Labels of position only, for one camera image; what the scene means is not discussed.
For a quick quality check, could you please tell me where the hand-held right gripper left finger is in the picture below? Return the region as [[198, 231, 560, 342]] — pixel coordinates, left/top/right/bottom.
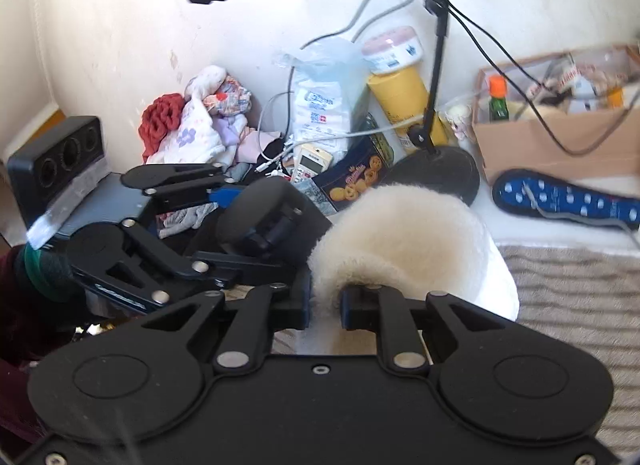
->
[[142, 270, 314, 374]]

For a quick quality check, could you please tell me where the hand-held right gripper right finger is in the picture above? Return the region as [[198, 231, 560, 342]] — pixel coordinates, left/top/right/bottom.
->
[[340, 285, 521, 376]]

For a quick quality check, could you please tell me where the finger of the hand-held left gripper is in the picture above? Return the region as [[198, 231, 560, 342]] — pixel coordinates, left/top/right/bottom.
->
[[121, 162, 247, 206], [117, 219, 246, 306]]

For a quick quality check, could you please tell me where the black thermos bottle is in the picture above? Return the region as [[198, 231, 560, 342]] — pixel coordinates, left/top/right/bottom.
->
[[185, 177, 333, 298]]

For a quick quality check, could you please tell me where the white fluffy towel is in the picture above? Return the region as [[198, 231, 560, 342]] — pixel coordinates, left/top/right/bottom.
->
[[306, 184, 519, 357]]

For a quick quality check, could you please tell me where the person's left forearm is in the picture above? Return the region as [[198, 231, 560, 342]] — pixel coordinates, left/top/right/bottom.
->
[[0, 240, 88, 446]]

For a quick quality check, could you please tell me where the grey cloth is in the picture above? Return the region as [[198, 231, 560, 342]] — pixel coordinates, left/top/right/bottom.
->
[[157, 202, 221, 241]]

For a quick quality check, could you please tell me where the red knit cloth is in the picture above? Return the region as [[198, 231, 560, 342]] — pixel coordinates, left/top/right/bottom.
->
[[139, 93, 188, 164]]

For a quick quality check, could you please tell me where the floral clothes pile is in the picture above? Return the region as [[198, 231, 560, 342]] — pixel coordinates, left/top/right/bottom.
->
[[145, 65, 281, 166]]

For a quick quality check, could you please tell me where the round cookie tin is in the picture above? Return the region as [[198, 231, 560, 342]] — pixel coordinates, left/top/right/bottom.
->
[[290, 115, 397, 218]]

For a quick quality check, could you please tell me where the white remote control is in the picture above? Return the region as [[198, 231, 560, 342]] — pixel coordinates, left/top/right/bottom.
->
[[291, 143, 334, 186]]

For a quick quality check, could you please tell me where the plastic tissue pack bag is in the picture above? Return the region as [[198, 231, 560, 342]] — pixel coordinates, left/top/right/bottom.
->
[[272, 37, 372, 156]]

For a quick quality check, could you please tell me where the yellow canister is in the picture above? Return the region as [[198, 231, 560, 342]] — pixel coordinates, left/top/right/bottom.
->
[[367, 66, 452, 156]]

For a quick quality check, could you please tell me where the brown striped towel mat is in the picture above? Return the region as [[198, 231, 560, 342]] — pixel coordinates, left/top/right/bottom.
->
[[492, 244, 640, 461]]

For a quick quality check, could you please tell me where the long cardboard box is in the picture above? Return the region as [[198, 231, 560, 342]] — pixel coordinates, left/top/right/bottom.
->
[[472, 45, 640, 186]]

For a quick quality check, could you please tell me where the green bottle orange cap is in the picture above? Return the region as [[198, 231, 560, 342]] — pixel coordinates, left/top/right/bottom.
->
[[487, 76, 512, 122]]

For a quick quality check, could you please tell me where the pink lidded jar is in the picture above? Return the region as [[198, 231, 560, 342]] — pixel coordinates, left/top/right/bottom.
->
[[361, 26, 425, 76]]

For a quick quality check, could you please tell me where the white cable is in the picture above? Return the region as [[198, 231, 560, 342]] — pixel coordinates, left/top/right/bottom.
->
[[256, 0, 481, 176]]

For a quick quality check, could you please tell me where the black cable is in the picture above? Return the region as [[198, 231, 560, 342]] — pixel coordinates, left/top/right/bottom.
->
[[400, 0, 640, 156]]

